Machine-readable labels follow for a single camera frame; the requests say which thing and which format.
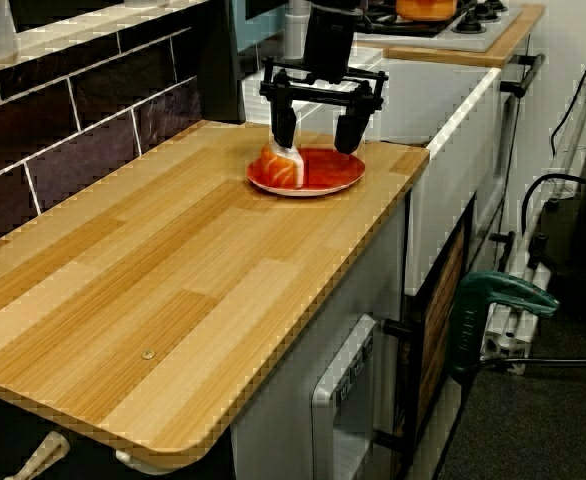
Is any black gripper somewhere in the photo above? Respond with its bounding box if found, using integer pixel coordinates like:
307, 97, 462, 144
258, 4, 390, 155

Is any salmon nigiri sushi toy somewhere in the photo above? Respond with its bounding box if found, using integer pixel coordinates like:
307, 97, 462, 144
259, 141, 306, 191

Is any round red plate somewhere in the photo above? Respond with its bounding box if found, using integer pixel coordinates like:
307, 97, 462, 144
246, 147, 367, 198

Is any white toy sink unit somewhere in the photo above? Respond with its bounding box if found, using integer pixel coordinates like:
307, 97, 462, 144
240, 42, 503, 297

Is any orange pot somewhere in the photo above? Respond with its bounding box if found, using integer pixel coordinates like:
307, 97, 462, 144
395, 0, 460, 23

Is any grey toy stove top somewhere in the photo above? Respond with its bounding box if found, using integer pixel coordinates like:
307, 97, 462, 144
352, 0, 525, 54

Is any black stove knob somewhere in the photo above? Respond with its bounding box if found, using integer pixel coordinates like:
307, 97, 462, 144
451, 10, 489, 36
474, 0, 500, 22

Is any dark tile backsplash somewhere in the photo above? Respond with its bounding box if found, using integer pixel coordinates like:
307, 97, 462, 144
0, 24, 205, 254

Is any green clamp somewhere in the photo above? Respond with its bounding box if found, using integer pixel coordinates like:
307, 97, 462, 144
446, 272, 560, 385

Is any cream shelf ledge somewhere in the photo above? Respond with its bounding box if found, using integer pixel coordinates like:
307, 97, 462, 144
0, 0, 210, 80

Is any grey dishwasher door panel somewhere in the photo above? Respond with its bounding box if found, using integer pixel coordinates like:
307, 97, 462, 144
310, 313, 377, 480

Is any wide black upright post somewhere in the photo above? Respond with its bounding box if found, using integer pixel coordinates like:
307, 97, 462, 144
192, 0, 247, 125

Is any black bar handle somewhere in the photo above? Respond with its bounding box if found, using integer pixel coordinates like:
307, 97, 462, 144
499, 52, 547, 99

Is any black looped cable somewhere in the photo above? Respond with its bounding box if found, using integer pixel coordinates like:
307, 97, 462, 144
519, 173, 586, 237

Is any thin black cable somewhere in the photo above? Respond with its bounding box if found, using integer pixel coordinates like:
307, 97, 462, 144
550, 27, 586, 157

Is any aluminium frame rail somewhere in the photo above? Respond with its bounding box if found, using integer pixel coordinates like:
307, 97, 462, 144
478, 64, 586, 377

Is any white hook handle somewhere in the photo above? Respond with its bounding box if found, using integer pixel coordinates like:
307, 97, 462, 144
113, 448, 197, 477

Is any white peg handle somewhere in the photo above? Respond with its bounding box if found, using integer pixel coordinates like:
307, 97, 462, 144
4, 430, 70, 480

